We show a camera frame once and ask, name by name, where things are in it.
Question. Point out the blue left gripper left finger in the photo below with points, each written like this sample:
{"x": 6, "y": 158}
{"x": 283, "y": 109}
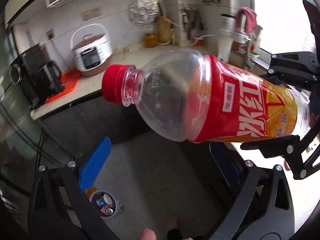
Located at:
{"x": 93, "y": 164}

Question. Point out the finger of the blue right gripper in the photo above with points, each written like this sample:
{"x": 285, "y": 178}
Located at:
{"x": 271, "y": 147}
{"x": 300, "y": 66}

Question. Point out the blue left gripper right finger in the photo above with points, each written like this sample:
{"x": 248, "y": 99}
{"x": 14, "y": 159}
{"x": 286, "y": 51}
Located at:
{"x": 227, "y": 165}

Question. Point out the orange red plastic drink bottle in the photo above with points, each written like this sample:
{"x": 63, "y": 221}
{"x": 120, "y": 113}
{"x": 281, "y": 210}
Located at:
{"x": 185, "y": 95}

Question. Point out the grey trash bin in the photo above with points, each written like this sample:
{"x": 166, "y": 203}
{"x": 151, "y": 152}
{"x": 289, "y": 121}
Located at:
{"x": 101, "y": 200}

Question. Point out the yellow cooking oil jug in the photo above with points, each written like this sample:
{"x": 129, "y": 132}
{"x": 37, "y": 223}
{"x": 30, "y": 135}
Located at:
{"x": 90, "y": 191}

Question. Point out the aluminium drink can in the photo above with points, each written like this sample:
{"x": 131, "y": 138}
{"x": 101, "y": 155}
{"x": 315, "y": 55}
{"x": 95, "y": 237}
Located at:
{"x": 109, "y": 211}

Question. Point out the white faucet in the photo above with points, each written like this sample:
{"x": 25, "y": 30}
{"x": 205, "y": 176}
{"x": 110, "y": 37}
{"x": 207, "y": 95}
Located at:
{"x": 228, "y": 33}

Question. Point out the red mat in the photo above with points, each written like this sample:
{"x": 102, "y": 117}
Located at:
{"x": 70, "y": 80}

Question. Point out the black electric kettle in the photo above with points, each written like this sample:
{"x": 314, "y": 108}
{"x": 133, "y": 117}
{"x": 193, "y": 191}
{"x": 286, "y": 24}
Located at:
{"x": 48, "y": 78}

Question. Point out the white red rice cooker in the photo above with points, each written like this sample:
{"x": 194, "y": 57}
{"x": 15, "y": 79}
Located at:
{"x": 94, "y": 53}

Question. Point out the black coffee machine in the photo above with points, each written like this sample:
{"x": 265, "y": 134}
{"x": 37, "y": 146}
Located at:
{"x": 23, "y": 72}

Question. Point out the amber glass jar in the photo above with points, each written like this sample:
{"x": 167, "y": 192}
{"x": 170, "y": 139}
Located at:
{"x": 150, "y": 40}

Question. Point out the round metal steamer rack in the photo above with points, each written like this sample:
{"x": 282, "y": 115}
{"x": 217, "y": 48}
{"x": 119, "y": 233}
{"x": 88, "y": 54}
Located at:
{"x": 143, "y": 13}

